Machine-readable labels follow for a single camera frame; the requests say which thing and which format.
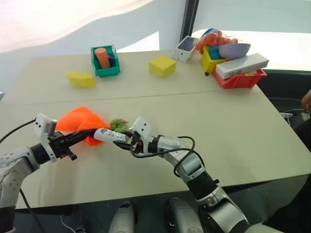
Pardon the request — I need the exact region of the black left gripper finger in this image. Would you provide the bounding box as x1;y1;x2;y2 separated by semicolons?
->
68;137;87;148
63;130;96;140

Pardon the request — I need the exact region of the yellow cube block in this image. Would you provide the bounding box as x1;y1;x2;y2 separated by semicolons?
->
149;55;177;79

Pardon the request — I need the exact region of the yellow plastic bin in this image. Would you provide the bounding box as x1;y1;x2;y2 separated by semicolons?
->
202;45;234;74

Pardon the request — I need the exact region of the orange cylinder block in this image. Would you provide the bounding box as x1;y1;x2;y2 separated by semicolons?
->
94;48;111;69

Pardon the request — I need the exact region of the yellow wedge foam block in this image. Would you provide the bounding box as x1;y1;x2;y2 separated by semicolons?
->
65;70;97;88

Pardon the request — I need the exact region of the green plastic bin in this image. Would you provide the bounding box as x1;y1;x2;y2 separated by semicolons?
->
90;44;121;78

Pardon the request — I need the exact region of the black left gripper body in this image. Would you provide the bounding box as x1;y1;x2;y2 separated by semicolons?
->
47;131;78;161

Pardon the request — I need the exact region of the grey right robot leg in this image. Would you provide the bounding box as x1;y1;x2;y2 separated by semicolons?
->
167;197;204;233

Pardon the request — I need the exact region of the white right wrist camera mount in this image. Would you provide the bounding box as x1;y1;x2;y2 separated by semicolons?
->
131;116;153;147

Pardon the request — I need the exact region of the purple plastic bowl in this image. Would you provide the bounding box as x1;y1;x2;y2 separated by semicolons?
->
218;43;252;60

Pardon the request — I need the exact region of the green fuzzy scrunchie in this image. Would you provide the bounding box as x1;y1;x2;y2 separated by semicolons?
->
109;117;130;133

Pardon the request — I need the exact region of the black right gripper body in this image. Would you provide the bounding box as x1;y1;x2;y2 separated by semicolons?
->
126;132;144;155

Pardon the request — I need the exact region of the long white carton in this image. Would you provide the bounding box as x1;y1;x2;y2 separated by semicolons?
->
215;53;270;80

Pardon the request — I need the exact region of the white power strip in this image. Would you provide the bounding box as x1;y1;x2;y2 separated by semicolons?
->
281;110;305;120

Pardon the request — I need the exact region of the blue and white packet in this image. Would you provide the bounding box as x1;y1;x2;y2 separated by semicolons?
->
202;27;221;37

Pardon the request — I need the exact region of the person's hand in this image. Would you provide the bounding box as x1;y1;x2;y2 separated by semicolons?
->
301;89;311;110

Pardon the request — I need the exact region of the grey robot leg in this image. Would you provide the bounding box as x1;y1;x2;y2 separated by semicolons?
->
167;197;204;233
107;200;136;233

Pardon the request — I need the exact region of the orange fabric pouch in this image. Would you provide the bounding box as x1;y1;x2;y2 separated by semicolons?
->
55;105;111;147

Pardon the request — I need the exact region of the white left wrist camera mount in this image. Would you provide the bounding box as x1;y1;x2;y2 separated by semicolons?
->
34;113;59;163

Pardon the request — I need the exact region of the white phone box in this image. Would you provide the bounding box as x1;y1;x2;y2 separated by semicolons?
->
172;35;198;64

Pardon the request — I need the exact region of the dark window pillar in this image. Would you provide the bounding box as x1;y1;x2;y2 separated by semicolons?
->
179;0;198;52

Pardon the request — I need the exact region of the net bag of orange balls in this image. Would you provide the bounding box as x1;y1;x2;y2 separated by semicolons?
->
195;30;239;56

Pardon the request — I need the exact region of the white tube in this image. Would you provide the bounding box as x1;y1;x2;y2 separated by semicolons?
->
93;127;130;144

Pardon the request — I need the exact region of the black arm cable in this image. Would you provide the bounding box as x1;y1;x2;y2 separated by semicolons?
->
0;118;37;144
129;135;196;177

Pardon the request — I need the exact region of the cyan sponge block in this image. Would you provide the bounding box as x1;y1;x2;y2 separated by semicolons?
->
209;46;223;60

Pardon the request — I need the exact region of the blue block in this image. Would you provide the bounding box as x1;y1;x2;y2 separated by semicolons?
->
107;53;118;67

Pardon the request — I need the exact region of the thin white floor cable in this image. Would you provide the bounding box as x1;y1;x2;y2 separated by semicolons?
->
60;215;80;232

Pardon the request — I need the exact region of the grey left robot leg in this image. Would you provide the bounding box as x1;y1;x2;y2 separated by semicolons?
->
107;200;136;233

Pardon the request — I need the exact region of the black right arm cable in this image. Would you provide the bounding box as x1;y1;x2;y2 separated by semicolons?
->
129;135;196;177

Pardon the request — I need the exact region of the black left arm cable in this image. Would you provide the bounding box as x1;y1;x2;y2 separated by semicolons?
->
0;118;37;144

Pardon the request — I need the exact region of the thin black hanging cable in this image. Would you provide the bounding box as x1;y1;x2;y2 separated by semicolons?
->
18;187;45;233

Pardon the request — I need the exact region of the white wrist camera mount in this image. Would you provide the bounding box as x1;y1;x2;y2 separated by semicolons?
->
131;116;153;147
34;113;59;163

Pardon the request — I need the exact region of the red plastic bin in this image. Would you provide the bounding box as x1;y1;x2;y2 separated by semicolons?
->
213;68;268;90

